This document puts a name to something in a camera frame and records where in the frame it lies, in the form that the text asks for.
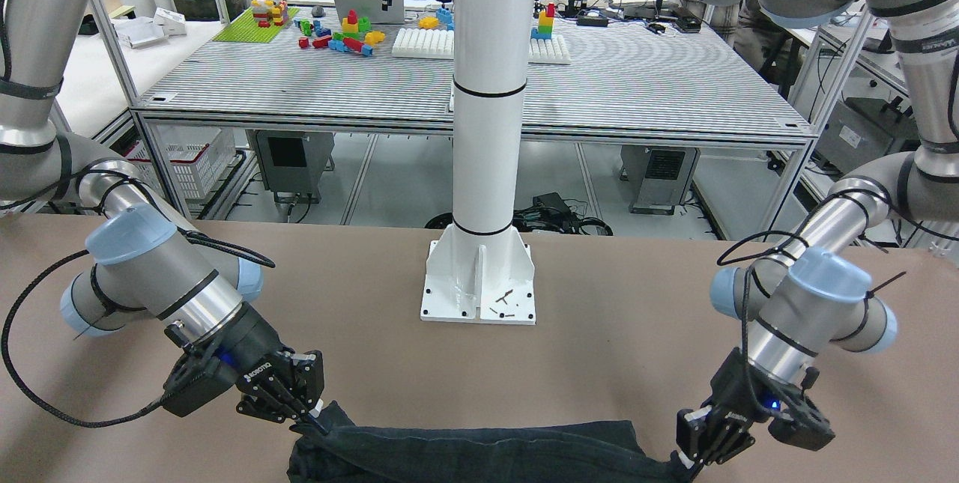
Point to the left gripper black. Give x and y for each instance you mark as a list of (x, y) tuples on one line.
[(738, 399)]

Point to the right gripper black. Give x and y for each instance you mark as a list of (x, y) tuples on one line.
[(251, 348)]

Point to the black t-shirt with logo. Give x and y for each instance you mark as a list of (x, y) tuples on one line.
[(602, 451)]

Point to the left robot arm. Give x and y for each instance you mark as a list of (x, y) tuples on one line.
[(801, 295)]

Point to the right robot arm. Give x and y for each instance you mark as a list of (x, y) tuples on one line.
[(148, 260)]

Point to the white plastic basket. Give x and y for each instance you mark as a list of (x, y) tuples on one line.
[(198, 156)]

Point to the green lego baseplate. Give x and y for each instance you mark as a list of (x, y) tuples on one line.
[(246, 29)]

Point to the white peg board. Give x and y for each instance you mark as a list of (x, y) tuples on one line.
[(423, 43)]

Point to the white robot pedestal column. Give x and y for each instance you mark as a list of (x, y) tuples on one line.
[(480, 270)]

